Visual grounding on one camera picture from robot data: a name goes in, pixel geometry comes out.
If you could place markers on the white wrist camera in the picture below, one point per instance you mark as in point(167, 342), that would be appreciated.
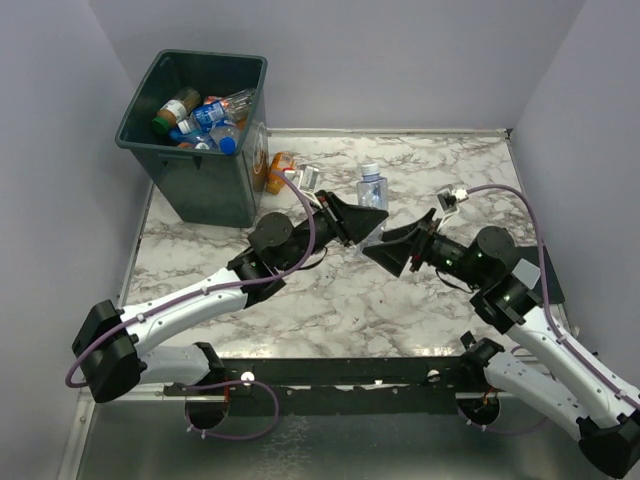
point(307, 178)
point(449, 199)

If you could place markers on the light blue label bottle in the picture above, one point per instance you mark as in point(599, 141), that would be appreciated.
point(201, 140)

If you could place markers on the dark green plastic bin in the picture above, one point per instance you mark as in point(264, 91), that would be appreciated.
point(204, 187)

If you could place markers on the orange juice bottle left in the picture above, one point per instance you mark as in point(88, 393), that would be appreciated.
point(283, 163)

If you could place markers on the purple label water bottle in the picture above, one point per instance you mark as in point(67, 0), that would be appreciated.
point(372, 191)

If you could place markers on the grey rectangular box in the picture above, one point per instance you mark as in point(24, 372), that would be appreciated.
point(527, 273)

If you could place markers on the blue label water bottle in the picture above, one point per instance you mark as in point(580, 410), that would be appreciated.
point(202, 118)

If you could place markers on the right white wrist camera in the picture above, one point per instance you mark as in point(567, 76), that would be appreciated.
point(449, 199)

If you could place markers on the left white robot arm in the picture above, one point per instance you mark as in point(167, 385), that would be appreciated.
point(119, 348)

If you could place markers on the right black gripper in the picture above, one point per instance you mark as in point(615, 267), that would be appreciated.
point(394, 256)

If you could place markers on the green cap tea bottle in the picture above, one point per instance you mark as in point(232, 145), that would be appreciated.
point(175, 110)

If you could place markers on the Pepsi bottle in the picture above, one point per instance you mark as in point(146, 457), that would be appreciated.
point(225, 135)

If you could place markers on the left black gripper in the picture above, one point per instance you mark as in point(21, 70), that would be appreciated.
point(349, 222)

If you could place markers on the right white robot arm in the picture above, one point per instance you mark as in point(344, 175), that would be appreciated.
point(596, 407)

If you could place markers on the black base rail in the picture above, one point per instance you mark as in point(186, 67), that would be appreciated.
point(340, 386)

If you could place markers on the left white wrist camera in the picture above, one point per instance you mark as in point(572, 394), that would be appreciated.
point(307, 178)

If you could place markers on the clear bottle red print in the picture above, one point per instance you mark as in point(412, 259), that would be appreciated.
point(236, 106)

